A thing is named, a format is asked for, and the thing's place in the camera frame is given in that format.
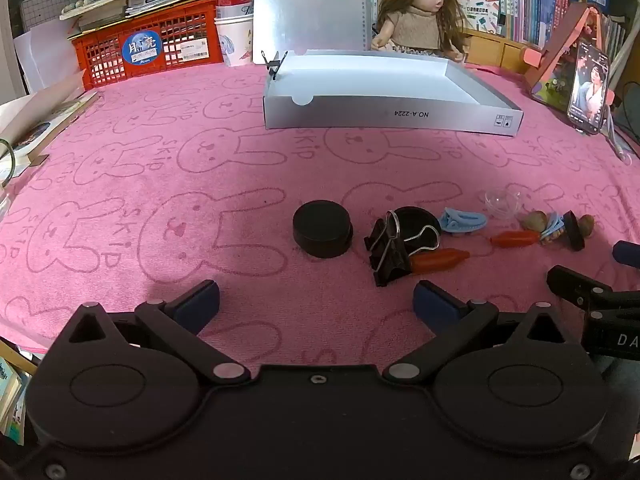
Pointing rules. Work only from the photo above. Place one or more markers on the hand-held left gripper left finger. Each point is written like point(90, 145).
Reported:
point(200, 302)

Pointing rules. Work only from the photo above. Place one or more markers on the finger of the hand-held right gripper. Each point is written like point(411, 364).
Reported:
point(627, 252)
point(572, 282)

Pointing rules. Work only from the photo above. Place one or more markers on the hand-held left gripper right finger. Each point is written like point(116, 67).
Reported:
point(435, 302)

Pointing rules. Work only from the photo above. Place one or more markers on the orange toy carrot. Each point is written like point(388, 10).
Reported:
point(440, 260)
point(512, 239)

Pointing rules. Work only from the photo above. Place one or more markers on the large black binder clip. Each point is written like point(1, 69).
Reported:
point(387, 256)

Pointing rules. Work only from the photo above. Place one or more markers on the hollow black round lid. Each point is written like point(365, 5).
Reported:
point(415, 220)

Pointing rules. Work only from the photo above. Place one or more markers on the thick black round lid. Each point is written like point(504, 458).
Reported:
point(322, 227)

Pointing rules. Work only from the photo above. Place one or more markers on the grey cardboard box tray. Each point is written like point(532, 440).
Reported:
point(350, 117)

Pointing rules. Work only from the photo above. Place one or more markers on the clear plastic cup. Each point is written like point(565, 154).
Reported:
point(502, 205)

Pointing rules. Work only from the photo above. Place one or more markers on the smartphone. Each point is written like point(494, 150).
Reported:
point(590, 90)

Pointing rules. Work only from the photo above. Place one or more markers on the pink rabbit print towel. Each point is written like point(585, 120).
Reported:
point(200, 135)

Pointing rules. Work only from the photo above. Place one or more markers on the pink phone stand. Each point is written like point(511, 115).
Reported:
point(560, 45)

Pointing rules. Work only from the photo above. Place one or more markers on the wooden shelf box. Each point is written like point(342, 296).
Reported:
point(490, 50)

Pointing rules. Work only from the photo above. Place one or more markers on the small black binder clip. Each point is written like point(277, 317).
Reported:
point(274, 65)

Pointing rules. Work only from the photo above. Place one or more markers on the red crate with round label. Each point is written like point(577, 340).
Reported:
point(142, 50)

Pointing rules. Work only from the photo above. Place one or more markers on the white printed paper cup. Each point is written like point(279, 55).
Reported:
point(235, 40)

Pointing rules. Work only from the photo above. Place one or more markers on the row of upright books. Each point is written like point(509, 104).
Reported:
point(525, 0)

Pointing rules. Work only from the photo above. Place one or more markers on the brown haired doll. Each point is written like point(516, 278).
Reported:
point(417, 25)

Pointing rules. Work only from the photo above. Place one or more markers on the white pencil print box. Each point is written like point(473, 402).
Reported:
point(480, 7)

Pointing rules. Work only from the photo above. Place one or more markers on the white paper sheets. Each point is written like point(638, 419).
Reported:
point(40, 55)

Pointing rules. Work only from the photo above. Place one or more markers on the translucent clipboard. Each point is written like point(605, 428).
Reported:
point(310, 5)

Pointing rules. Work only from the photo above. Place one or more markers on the grey grid cutting mat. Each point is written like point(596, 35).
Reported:
point(42, 10)

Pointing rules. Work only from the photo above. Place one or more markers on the white tube frame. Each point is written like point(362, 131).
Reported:
point(625, 45)

